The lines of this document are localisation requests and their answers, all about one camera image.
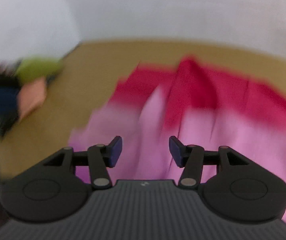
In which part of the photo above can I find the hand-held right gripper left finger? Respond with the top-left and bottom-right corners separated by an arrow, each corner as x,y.
43,135 -> 123,190

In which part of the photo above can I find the orange cloth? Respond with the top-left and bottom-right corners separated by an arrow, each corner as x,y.
18,77 -> 48,123

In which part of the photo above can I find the green cloth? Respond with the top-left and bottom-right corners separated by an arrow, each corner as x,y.
16,57 -> 64,85

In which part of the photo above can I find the purple pink red gradient cloth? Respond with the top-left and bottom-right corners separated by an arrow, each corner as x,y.
69,56 -> 286,233

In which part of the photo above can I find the dark patterned cloth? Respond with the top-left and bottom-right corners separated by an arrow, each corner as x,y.
0,60 -> 25,137

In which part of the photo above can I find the blue cloth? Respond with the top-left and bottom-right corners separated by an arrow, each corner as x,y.
0,87 -> 21,117

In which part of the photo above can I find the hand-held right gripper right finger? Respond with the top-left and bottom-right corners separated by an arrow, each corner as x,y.
169,135 -> 245,189

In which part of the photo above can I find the bamboo mat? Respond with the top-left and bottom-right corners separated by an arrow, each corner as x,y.
0,39 -> 286,182

